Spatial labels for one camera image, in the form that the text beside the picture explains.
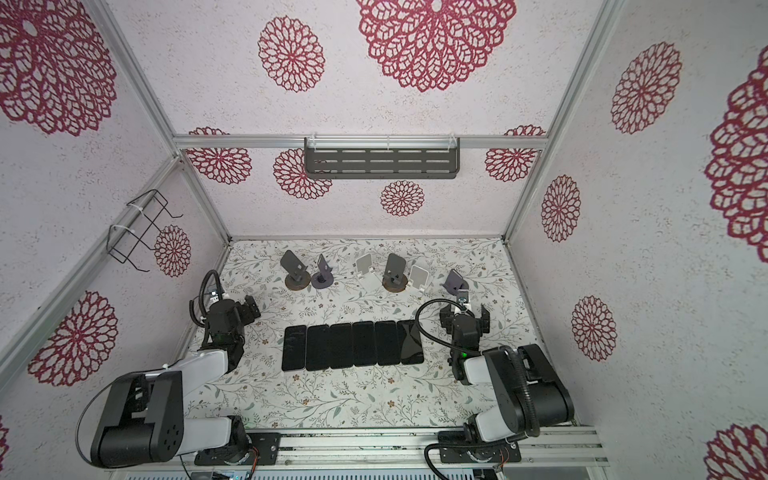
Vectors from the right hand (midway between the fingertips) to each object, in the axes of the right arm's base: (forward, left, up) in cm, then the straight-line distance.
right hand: (470, 303), depth 91 cm
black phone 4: (-10, +32, -9) cm, 35 cm away
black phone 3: (-11, +39, -8) cm, 42 cm away
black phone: (-13, +53, -6) cm, 55 cm away
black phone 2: (-12, +46, -7) cm, 48 cm away
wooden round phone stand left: (+11, +56, -2) cm, 57 cm away
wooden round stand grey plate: (+11, +23, -3) cm, 26 cm away
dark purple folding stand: (+12, +2, -6) cm, 14 cm away
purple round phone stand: (+12, +48, -6) cm, 50 cm away
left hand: (-4, +72, +1) cm, 72 cm away
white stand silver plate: (+13, +15, -5) cm, 20 cm away
